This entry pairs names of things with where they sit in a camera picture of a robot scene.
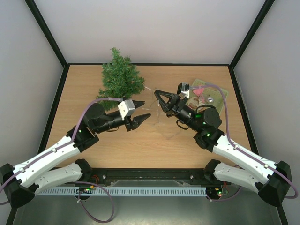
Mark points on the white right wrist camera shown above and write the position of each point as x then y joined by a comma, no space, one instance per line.
183,90

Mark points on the green perforated plastic basket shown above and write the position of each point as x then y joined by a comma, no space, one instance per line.
195,101

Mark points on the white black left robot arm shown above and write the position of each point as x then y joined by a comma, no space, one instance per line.
22,182

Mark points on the light blue slotted cable duct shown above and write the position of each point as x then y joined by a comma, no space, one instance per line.
126,191

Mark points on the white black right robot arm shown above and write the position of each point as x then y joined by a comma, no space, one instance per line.
270,180

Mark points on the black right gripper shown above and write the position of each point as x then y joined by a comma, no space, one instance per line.
176,105

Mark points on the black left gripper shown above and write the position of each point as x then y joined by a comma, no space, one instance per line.
136,123

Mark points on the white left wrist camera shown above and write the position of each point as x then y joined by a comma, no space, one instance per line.
126,108

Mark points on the clear led string lights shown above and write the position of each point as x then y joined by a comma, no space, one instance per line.
164,126

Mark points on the small green christmas tree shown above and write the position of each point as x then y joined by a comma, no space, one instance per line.
120,77

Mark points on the black front mounting rail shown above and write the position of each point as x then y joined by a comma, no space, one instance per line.
106,174

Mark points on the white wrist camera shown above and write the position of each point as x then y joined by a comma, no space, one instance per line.
126,108
183,90

